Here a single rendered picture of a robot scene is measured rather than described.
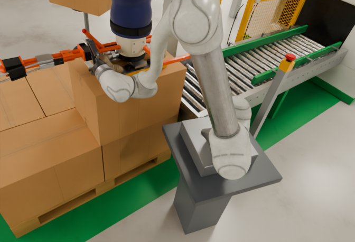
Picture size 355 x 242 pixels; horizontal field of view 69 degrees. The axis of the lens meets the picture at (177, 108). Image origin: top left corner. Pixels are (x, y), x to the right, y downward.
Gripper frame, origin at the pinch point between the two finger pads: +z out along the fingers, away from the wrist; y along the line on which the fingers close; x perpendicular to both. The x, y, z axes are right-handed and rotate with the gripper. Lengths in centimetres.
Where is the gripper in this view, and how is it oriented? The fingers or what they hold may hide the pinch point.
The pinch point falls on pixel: (86, 50)
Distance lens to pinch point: 146.4
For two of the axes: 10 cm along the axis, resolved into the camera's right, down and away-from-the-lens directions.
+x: 8.0, -3.1, 5.1
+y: -1.4, 7.3, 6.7
